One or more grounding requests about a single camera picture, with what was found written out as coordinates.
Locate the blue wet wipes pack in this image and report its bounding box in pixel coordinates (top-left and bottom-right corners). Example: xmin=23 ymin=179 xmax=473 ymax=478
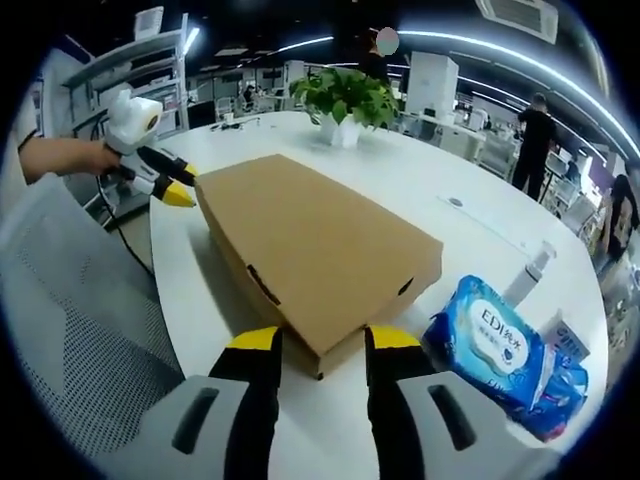
xmin=421 ymin=273 xmax=557 ymax=402

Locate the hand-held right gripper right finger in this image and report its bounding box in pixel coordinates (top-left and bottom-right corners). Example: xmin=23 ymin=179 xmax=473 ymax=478
xmin=364 ymin=323 xmax=517 ymax=480

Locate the small white carton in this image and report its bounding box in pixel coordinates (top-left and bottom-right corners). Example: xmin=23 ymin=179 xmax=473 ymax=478
xmin=552 ymin=309 xmax=592 ymax=362

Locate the long ceiling light strip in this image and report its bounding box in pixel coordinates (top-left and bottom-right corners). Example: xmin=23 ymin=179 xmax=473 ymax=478
xmin=398 ymin=29 xmax=617 ymax=122

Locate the blue plastic bag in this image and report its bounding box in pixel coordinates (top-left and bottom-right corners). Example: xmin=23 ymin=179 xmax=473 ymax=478
xmin=499 ymin=344 xmax=591 ymax=444

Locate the white square pillar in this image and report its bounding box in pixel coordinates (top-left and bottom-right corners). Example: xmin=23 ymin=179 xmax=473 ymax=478
xmin=404 ymin=52 xmax=461 ymax=119

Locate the grey mesh office chair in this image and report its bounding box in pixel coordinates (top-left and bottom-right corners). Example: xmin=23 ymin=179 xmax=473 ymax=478
xmin=0 ymin=172 xmax=187 ymax=447

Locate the black cable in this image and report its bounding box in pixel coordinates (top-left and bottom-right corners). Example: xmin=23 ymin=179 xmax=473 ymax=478
xmin=97 ymin=172 xmax=154 ymax=274

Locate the person's left hand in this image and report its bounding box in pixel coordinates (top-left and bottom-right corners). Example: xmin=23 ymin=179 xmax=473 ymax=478
xmin=85 ymin=141 xmax=124 ymax=177

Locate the potted green plant white pot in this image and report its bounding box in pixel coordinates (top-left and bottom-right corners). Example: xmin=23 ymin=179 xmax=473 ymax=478
xmin=288 ymin=67 xmax=401 ymax=148

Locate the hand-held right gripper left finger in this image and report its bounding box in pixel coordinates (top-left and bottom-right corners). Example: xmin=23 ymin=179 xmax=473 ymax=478
xmin=144 ymin=325 xmax=284 ymax=480

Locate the black computer monitor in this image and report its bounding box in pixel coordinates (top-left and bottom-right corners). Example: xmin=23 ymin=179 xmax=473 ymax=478
xmin=187 ymin=99 xmax=217 ymax=129

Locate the white metal shelf rack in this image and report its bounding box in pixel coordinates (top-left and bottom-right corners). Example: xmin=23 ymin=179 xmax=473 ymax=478
xmin=62 ymin=12 xmax=192 ymax=167

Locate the brown cardboard shoe box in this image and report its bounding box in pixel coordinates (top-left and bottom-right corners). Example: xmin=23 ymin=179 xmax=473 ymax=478
xmin=193 ymin=153 xmax=445 ymax=382

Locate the white ribbed box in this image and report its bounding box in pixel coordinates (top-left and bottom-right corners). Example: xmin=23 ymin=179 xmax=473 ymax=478
xmin=134 ymin=9 xmax=166 ymax=43

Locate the ceiling air conditioner vent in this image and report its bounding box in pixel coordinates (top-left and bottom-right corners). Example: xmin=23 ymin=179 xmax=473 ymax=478
xmin=474 ymin=0 xmax=561 ymax=47

